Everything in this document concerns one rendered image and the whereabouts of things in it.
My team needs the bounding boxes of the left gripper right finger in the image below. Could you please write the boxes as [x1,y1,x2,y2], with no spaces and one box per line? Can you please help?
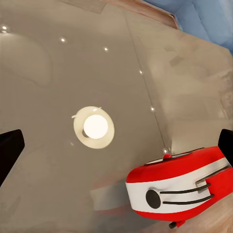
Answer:
[218,129,233,167]

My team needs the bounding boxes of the radio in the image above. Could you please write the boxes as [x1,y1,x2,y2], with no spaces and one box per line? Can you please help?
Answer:
[126,146,233,229]

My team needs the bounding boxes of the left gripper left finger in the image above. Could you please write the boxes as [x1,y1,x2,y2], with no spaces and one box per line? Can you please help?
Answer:
[0,129,25,186]

